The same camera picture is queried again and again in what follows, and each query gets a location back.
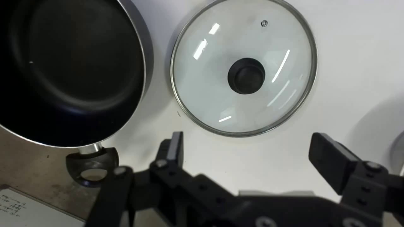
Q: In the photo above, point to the glass lid with black knob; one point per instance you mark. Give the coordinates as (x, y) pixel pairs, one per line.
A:
(209, 83)

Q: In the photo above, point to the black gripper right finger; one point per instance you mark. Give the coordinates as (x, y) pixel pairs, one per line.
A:
(332, 161)

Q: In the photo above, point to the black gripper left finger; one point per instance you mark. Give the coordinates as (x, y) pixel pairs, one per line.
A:
(175, 151)

